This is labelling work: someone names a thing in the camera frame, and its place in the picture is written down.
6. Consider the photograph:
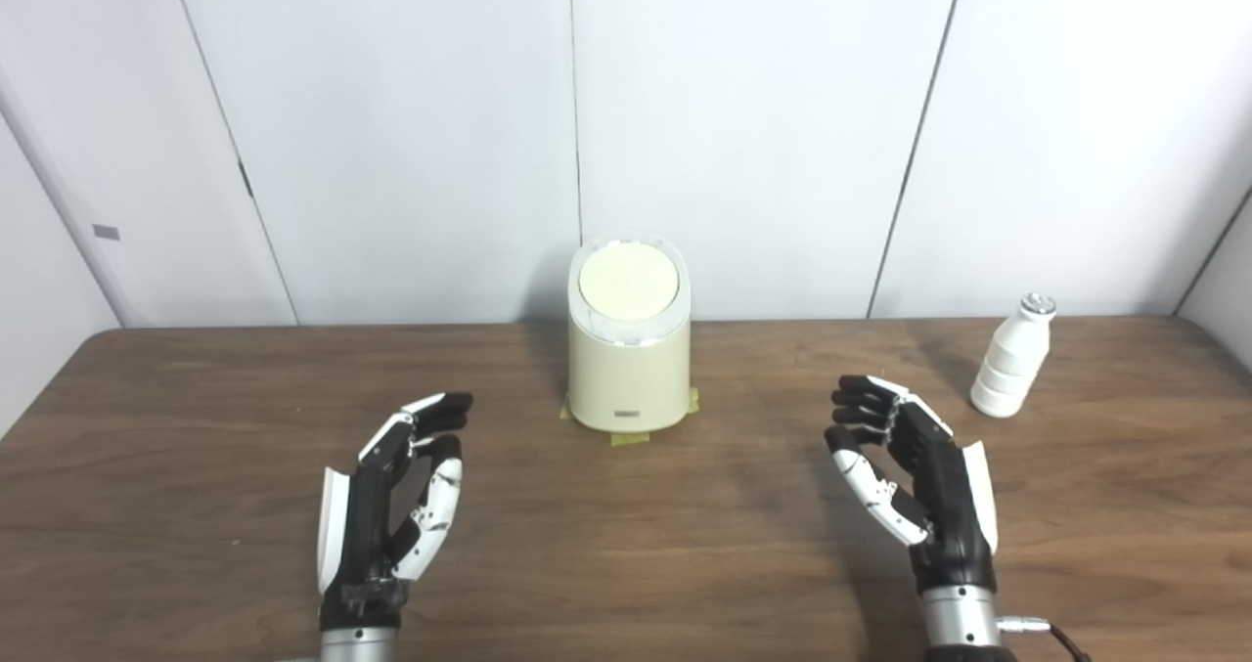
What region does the small white plastic bottle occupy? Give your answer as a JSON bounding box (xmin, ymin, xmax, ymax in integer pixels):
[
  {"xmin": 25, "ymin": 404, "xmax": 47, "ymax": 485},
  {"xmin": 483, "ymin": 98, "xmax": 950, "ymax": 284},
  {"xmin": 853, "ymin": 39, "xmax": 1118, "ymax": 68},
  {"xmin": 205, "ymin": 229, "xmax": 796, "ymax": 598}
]
[{"xmin": 969, "ymin": 293, "xmax": 1057, "ymax": 419}]

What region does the cream round bin lid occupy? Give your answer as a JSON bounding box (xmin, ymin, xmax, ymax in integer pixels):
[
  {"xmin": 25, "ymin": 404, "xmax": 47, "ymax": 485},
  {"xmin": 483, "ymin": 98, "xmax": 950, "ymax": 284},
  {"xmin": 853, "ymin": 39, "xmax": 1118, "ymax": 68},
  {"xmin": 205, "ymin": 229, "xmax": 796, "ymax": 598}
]
[{"xmin": 578, "ymin": 243, "xmax": 680, "ymax": 321}]

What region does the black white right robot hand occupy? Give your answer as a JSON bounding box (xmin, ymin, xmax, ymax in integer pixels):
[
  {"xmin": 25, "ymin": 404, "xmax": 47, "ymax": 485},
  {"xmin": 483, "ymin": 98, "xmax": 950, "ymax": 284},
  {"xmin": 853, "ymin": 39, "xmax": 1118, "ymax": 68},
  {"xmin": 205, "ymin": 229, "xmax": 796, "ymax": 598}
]
[{"xmin": 825, "ymin": 375, "xmax": 1001, "ymax": 595}]

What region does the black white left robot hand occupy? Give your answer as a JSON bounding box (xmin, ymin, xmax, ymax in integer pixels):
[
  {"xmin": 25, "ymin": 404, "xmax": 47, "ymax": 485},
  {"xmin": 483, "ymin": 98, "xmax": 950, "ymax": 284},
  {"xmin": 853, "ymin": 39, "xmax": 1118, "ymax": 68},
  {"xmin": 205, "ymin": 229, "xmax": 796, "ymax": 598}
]
[{"xmin": 315, "ymin": 391, "xmax": 475, "ymax": 634}]

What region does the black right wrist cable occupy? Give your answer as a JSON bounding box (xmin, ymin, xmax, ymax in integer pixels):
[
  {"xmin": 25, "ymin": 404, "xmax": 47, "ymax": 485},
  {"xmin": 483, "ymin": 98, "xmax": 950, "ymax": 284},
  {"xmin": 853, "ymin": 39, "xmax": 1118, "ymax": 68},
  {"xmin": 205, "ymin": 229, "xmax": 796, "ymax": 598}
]
[{"xmin": 998, "ymin": 618, "xmax": 1092, "ymax": 662}]

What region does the cream-colored bin body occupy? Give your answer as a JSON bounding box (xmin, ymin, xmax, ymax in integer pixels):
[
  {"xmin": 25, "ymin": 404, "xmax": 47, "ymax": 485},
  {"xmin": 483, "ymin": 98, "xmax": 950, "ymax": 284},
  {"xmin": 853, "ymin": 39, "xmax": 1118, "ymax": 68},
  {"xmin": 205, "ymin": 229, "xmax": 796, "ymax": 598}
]
[{"xmin": 567, "ymin": 235, "xmax": 693, "ymax": 434}]

